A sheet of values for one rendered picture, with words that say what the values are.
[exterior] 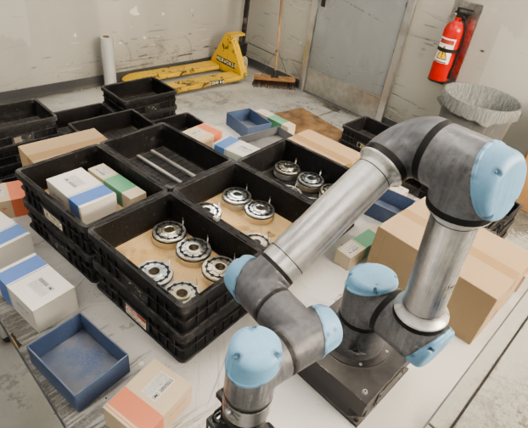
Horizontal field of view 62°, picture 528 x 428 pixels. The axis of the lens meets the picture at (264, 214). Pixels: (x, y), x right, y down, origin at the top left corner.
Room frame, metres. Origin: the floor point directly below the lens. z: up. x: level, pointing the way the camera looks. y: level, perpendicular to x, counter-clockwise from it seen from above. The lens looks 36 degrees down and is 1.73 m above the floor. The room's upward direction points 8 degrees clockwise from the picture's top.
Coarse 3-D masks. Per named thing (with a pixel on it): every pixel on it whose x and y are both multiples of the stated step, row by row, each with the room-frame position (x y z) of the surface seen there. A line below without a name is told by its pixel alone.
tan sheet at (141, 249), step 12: (132, 240) 1.00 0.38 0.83; (144, 240) 1.01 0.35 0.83; (132, 252) 0.95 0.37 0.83; (144, 252) 0.95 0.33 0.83; (156, 252) 0.96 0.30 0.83; (168, 252) 0.97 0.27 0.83; (180, 264) 0.93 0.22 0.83; (180, 276) 0.88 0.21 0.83; (192, 276) 0.89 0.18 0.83; (204, 288) 0.85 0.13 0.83
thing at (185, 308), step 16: (192, 208) 1.07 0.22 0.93; (96, 224) 0.93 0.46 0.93; (96, 240) 0.88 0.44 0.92; (240, 240) 0.95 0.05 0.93; (112, 256) 0.83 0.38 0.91; (256, 256) 0.89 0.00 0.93; (160, 288) 0.74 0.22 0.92; (208, 288) 0.75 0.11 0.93; (176, 304) 0.69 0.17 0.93; (192, 304) 0.70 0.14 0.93
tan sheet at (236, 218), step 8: (208, 200) 1.26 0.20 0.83; (216, 200) 1.27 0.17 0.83; (224, 208) 1.23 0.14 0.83; (224, 216) 1.19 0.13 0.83; (232, 216) 1.19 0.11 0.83; (240, 216) 1.20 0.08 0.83; (280, 216) 1.23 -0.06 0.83; (232, 224) 1.15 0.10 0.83; (240, 224) 1.15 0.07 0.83; (248, 224) 1.16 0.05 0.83; (272, 224) 1.18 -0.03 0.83; (280, 224) 1.18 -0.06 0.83; (288, 224) 1.19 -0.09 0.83; (248, 232) 1.12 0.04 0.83; (256, 232) 1.12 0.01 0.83; (264, 232) 1.13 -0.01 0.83; (272, 232) 1.14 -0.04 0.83; (280, 232) 1.14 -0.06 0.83; (272, 240) 1.09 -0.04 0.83
